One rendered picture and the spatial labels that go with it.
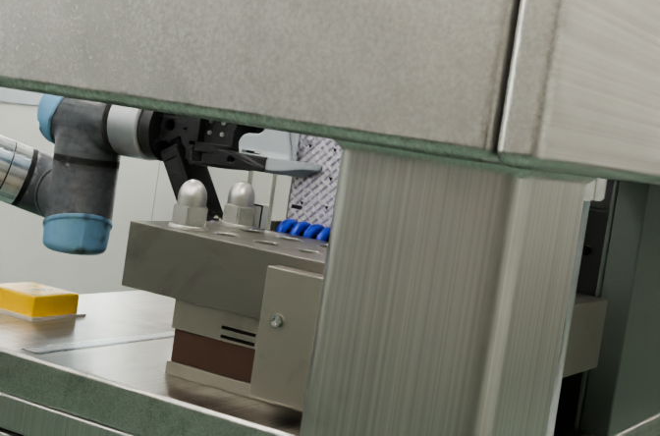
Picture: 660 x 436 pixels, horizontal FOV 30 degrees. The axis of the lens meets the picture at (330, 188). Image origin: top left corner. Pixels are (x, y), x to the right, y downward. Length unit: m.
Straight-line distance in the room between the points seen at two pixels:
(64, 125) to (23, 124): 4.66
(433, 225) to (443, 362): 0.04
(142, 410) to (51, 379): 0.10
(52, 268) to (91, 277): 0.32
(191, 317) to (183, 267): 0.05
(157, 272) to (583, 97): 0.86
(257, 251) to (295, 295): 0.06
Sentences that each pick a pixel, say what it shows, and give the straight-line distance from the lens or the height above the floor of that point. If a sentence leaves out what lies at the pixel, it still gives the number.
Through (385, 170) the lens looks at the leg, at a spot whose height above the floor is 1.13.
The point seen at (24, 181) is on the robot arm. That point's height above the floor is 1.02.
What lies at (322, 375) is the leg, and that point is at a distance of 0.36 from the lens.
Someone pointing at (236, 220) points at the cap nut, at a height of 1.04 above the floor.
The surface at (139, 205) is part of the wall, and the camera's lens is 6.83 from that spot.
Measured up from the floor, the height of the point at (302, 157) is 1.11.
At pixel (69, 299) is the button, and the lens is 1.34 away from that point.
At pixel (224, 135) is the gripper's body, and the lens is 1.29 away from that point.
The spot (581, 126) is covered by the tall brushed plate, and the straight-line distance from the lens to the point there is 0.28.
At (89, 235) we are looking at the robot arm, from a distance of 1.41.
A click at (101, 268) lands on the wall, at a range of 6.67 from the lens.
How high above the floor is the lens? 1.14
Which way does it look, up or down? 3 degrees down
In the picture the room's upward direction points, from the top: 9 degrees clockwise
